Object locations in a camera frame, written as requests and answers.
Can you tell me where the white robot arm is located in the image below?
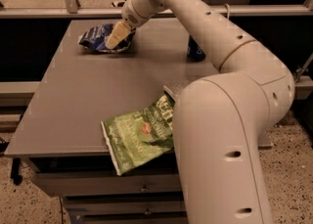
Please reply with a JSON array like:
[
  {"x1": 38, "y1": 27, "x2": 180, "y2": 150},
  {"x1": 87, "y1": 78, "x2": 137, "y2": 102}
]
[{"x1": 106, "y1": 0, "x2": 295, "y2": 224}]

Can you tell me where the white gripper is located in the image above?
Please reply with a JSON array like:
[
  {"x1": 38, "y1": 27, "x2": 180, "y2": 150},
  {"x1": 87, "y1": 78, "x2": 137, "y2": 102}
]
[{"x1": 106, "y1": 0, "x2": 165, "y2": 49}]

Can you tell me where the grey drawer cabinet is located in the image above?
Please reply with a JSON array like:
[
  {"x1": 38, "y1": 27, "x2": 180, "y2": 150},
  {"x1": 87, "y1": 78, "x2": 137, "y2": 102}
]
[{"x1": 7, "y1": 19, "x2": 217, "y2": 224}]

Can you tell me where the blue Pepsi can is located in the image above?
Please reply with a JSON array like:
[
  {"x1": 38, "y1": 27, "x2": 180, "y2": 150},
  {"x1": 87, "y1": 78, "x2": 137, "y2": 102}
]
[{"x1": 187, "y1": 36, "x2": 205, "y2": 62}]

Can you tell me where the black caster leg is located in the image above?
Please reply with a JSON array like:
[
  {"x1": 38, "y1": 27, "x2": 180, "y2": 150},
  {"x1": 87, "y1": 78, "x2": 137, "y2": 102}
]
[{"x1": 10, "y1": 158, "x2": 22, "y2": 186}]

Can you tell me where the green Kettle chip bag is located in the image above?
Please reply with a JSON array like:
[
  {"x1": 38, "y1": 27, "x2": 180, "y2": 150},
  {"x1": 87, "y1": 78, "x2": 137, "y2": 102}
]
[{"x1": 101, "y1": 86, "x2": 175, "y2": 176}]

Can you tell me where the blue chip bag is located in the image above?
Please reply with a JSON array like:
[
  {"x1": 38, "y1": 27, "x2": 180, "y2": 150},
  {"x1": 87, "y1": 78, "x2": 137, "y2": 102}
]
[{"x1": 78, "y1": 23, "x2": 135, "y2": 54}]

